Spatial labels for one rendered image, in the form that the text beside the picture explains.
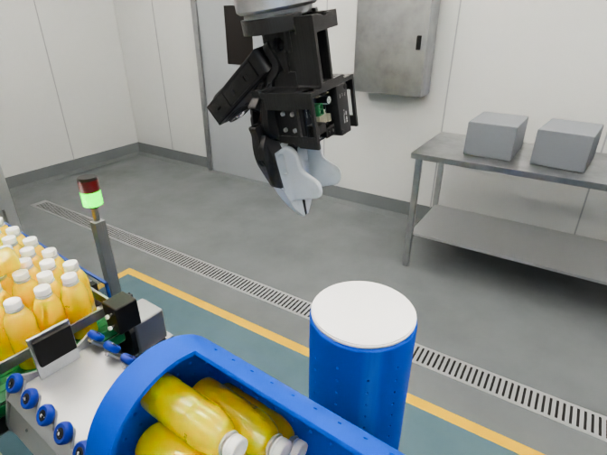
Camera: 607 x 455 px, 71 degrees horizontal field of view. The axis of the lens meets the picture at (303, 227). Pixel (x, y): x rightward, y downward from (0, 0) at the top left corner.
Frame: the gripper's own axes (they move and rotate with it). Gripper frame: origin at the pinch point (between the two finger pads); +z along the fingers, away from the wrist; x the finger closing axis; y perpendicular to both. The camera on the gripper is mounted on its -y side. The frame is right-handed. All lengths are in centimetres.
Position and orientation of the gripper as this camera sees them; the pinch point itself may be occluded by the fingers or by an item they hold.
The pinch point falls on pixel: (297, 203)
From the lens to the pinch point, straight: 49.7
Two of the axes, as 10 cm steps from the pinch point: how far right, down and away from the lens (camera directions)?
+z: 1.6, 8.5, 4.9
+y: 7.8, 1.9, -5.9
